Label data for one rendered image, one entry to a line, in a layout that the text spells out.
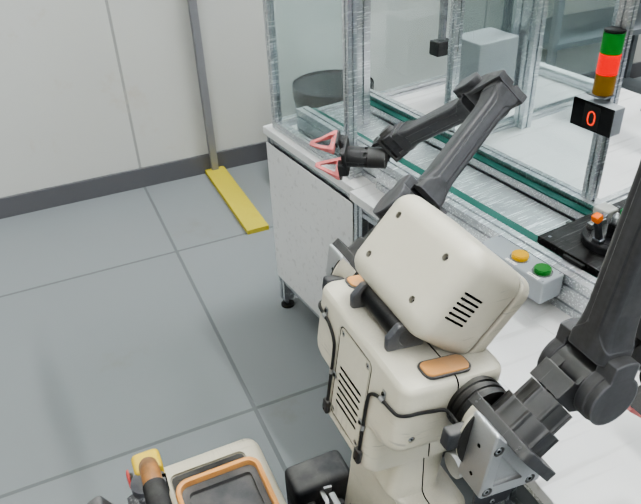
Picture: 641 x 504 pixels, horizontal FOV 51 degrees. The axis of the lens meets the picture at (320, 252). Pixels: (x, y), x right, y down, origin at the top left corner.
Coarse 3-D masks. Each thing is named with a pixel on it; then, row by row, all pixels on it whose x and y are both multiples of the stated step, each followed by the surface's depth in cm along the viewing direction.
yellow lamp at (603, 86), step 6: (594, 78) 164; (600, 78) 161; (606, 78) 161; (612, 78) 161; (594, 84) 164; (600, 84) 162; (606, 84) 161; (612, 84) 162; (594, 90) 164; (600, 90) 163; (606, 90) 162; (612, 90) 163; (606, 96) 163
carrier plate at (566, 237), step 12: (588, 216) 173; (564, 228) 168; (576, 228) 168; (540, 240) 166; (552, 240) 164; (564, 240) 164; (576, 240) 164; (564, 252) 160; (576, 252) 159; (588, 252) 159; (588, 264) 155; (600, 264) 155
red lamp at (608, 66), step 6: (600, 54) 160; (600, 60) 160; (606, 60) 159; (612, 60) 158; (618, 60) 159; (600, 66) 160; (606, 66) 159; (612, 66) 159; (618, 66) 160; (600, 72) 161; (606, 72) 160; (612, 72) 160
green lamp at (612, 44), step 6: (606, 36) 156; (612, 36) 155; (618, 36) 155; (624, 36) 156; (606, 42) 157; (612, 42) 156; (618, 42) 156; (600, 48) 160; (606, 48) 157; (612, 48) 157; (618, 48) 157; (606, 54) 158; (612, 54) 157; (618, 54) 158
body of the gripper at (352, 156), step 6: (342, 138) 180; (348, 138) 181; (348, 144) 182; (342, 150) 178; (348, 150) 180; (354, 150) 180; (360, 150) 180; (366, 150) 179; (342, 156) 178; (348, 156) 180; (354, 156) 180; (360, 156) 179; (342, 162) 181; (348, 162) 181; (354, 162) 180; (360, 162) 180; (348, 168) 185; (348, 174) 186
